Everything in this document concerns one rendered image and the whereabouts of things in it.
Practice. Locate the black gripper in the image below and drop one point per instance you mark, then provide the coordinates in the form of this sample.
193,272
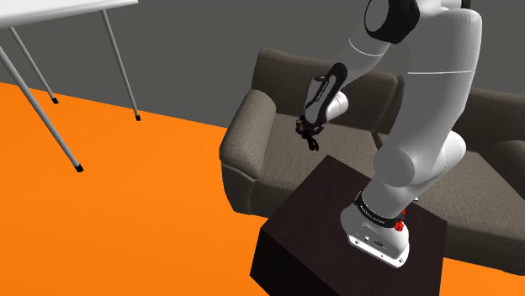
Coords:
307,130

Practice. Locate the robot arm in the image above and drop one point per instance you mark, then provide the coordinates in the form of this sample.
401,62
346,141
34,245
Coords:
430,123

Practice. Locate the grey-brown fabric sofa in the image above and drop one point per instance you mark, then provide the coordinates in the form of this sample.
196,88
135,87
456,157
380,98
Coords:
287,151

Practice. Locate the dark robot stand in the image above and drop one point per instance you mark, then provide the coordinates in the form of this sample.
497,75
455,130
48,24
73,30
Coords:
311,229

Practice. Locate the white table with metal legs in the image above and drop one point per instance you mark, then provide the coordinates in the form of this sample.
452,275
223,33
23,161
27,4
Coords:
49,8

